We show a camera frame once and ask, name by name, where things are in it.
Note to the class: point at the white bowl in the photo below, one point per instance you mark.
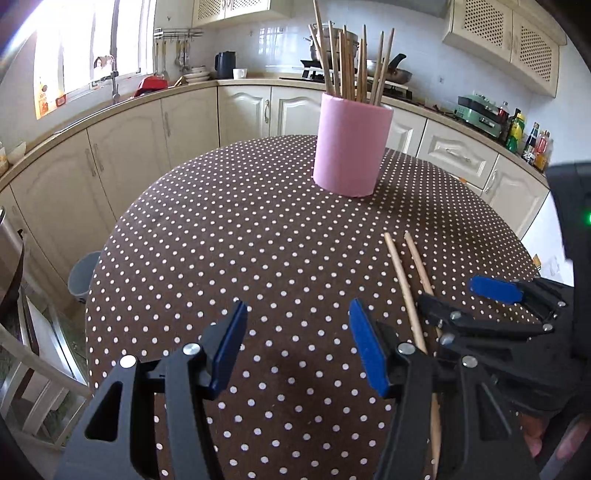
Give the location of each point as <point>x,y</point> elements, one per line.
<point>17,151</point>

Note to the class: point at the grey plastic waste bin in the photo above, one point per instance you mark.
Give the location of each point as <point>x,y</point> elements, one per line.
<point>83,277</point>

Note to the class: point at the kitchen window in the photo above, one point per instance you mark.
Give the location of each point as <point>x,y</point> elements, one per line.
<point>87,46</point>

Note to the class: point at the pink cylindrical utensil holder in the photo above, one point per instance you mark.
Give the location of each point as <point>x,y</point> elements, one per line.
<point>351,147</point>

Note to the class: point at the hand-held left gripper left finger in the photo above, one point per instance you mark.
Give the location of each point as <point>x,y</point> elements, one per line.
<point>228,350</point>

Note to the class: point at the person's right hand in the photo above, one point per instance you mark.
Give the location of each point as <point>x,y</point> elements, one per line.
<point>533,438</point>

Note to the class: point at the wall utensil rail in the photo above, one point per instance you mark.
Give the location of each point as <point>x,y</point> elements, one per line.
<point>180,33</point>

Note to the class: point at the light wooden chopstick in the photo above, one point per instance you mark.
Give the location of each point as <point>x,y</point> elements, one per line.
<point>406,295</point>
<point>418,263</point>

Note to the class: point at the hanging metal spatula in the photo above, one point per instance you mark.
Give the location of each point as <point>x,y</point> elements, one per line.
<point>182,57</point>

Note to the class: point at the silver rice cooker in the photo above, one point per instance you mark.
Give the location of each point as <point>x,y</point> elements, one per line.
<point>9,258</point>

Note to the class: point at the green and yellow bottle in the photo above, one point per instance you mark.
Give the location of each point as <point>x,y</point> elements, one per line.
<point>515,131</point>

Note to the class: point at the orange bottle on sill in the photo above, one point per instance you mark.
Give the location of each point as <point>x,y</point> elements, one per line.
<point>43,97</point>

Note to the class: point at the stack of white dishes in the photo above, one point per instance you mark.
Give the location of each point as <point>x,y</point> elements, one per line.
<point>196,74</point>

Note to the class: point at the green electric cooker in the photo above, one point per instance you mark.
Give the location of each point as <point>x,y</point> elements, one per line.
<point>478,115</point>

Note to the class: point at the steel steamer pot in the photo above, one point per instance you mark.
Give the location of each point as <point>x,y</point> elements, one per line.
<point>351,41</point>

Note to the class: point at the black gas stove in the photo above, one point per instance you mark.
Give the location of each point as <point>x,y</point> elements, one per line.
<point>304,74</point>

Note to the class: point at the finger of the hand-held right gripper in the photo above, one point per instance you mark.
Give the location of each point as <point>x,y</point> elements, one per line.
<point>494,288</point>
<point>461,318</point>

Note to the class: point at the cream base cabinets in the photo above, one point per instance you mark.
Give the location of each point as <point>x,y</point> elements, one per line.
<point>138,138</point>

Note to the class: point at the cream lattice door cabinet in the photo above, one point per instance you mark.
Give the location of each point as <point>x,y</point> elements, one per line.
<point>503,37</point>
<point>240,5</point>

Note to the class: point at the white cup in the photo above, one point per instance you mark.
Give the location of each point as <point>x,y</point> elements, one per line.
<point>239,74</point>

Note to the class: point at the hanging metal ladle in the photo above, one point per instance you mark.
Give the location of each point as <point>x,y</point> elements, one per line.
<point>161,69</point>

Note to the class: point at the orange sauce bottle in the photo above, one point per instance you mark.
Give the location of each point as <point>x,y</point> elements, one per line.
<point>544,152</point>

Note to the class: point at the chrome sink faucet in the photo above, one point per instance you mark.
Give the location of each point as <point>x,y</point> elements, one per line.
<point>114,83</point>

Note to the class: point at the black electric kettle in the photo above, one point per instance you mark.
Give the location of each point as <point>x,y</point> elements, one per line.
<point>225,65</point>

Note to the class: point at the brown polka-dot tablecloth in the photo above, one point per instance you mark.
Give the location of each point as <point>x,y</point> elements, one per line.
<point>231,230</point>

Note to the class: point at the dark soy sauce bottle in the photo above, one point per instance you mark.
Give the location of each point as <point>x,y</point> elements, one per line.
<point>531,143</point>

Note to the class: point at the steel wok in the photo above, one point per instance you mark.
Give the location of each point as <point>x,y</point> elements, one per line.
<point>399,73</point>

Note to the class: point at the beige kitchen countertop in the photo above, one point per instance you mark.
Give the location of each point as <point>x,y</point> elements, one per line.
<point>249,82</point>

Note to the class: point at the red plastic container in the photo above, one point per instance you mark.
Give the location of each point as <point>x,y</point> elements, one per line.
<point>151,85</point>

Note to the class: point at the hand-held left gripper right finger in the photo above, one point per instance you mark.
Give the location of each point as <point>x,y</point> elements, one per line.
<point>369,350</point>

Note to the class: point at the white chair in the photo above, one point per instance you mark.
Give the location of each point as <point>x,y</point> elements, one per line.
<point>41,360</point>

